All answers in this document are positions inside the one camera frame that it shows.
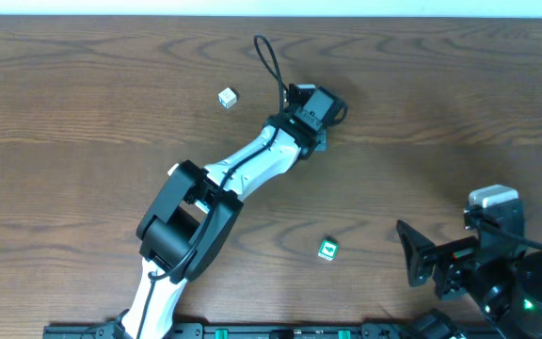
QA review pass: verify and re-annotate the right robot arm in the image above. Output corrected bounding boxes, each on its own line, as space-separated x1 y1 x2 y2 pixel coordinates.
396 199 542 338

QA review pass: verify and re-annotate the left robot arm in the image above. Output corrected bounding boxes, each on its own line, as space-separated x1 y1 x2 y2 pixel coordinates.
113 84 347 338

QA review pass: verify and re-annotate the white block blue side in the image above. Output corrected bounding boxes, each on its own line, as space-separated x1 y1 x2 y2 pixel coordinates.
218 88 238 109

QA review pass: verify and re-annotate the green number 4 block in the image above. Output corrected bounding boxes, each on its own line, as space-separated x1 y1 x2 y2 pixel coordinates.
318 240 339 261

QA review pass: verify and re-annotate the white block green side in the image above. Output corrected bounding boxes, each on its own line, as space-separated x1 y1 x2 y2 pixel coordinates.
167 163 180 177

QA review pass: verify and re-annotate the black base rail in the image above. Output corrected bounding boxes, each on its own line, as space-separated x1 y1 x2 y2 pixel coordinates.
42 321 502 339

